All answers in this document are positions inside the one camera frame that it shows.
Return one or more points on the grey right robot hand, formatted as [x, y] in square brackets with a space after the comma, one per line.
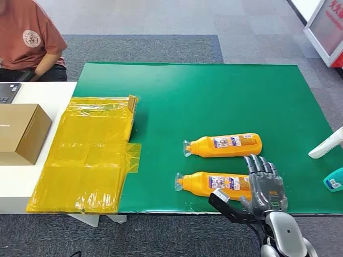
[267, 191]

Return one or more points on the orange bottle with clear cap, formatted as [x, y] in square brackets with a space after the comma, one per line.
[227, 145]
[208, 183]

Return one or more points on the person's left forearm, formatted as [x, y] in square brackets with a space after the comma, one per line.
[45, 65]

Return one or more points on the teal bottle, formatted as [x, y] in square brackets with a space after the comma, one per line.
[334, 181]

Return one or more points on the white bottle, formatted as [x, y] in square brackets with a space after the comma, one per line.
[326, 144]

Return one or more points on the green table mat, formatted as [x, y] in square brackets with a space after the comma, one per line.
[214, 99]

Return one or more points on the white and red sign stand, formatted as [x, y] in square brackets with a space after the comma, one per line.
[326, 32]

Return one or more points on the yellow plastic bag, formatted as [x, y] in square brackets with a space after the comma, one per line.
[88, 156]

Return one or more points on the brown cardboard box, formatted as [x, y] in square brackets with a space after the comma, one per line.
[19, 131]

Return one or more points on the person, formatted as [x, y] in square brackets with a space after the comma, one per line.
[24, 39]

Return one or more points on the dark laptop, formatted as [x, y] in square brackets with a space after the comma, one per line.
[7, 92]

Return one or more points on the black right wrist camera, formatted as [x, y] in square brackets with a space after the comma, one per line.
[230, 209]

